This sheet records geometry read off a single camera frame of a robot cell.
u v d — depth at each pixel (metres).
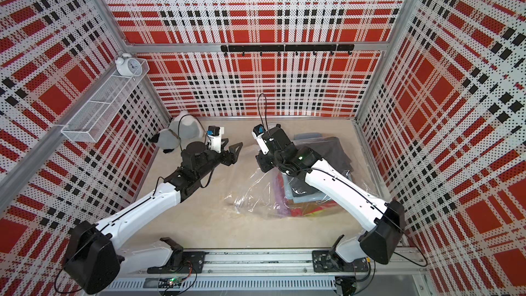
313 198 0.77
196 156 0.58
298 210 0.77
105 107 0.74
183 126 1.05
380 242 0.38
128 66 0.80
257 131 0.63
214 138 0.66
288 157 0.53
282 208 0.84
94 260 0.39
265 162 0.64
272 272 0.73
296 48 0.88
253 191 0.72
